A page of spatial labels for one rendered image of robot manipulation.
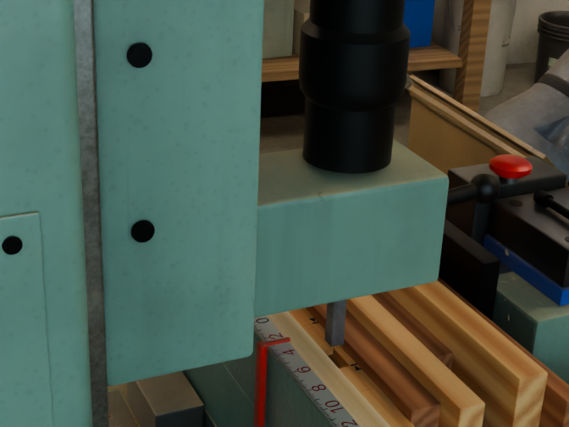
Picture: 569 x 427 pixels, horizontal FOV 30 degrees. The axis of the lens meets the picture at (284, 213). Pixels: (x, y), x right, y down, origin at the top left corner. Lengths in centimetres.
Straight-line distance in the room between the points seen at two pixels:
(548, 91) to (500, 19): 281
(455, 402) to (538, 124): 74
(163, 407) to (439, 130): 75
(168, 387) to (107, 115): 37
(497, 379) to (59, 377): 27
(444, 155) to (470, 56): 237
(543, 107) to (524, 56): 335
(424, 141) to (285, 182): 89
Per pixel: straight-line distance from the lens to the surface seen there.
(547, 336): 71
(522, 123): 132
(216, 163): 50
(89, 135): 47
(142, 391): 80
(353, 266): 60
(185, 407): 78
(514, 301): 72
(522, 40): 465
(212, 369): 76
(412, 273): 63
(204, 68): 48
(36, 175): 43
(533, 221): 74
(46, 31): 41
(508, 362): 63
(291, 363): 63
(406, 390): 64
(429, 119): 145
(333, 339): 66
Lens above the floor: 130
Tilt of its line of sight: 25 degrees down
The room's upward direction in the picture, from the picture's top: 2 degrees clockwise
